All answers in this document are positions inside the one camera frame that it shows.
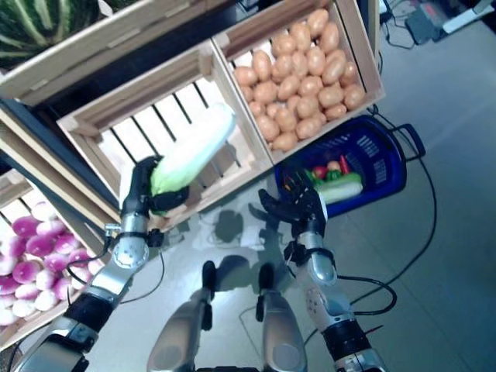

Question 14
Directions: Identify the green white napa cabbage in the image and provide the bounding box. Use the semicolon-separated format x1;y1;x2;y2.
313;181;364;205
149;102;237;218

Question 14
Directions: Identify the wooden cabbage crate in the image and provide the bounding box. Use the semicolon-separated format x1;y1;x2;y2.
56;38;274;233

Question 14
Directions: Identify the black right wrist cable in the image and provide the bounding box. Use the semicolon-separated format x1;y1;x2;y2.
336;274;398;315

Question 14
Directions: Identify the brown potato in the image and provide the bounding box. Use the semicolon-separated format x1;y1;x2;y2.
255;114;280;141
270;132;298;152
296;95;321;119
234;66;259;87
252;50;272;81
324;103;347;121
296;115;326;140
274;107;298;133
270;34;298;55
290;22;312;51
305;9;329;38
318;21;340;53
343;84;367;112
318;84;344;109

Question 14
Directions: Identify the blue plastic shopping basket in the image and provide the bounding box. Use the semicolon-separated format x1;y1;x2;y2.
274;115;426;218

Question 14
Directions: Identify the wide green striped pumpkin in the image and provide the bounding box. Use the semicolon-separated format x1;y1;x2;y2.
0;0;102;71

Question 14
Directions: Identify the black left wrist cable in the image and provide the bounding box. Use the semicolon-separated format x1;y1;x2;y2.
65;224;166;307

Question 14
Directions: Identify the white table leg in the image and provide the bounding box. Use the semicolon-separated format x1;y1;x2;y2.
441;0;496;34

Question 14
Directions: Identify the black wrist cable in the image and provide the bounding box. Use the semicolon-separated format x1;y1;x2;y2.
65;224;166;307
336;274;398;315

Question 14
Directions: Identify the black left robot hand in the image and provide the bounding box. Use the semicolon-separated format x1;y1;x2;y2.
122;157;191;218

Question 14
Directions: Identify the wooden display shelf frame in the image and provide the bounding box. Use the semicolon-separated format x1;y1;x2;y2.
0;0;384;253

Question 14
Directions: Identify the purple white turnip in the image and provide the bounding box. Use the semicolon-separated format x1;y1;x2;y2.
36;220;67;238
25;234;55;257
0;236;26;259
53;234;81;255
71;267;93;288
11;215;40;239
34;290;60;312
30;201;51;220
52;277;75;302

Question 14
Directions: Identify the wooden potato crate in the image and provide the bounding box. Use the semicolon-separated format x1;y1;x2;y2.
211;0;387;164

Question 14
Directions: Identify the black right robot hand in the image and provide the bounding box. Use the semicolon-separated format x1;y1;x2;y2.
258;166;329;233

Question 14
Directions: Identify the wooden pumpkin crate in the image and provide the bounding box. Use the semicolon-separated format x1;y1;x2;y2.
0;0;241;108

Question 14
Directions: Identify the thick black floor cable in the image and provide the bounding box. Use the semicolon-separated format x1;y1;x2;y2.
350;154;438;304

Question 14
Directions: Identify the grey power strip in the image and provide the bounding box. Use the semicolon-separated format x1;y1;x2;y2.
405;7;443;46

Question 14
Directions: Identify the wooden turnip crate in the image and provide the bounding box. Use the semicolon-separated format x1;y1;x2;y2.
0;168;108;350

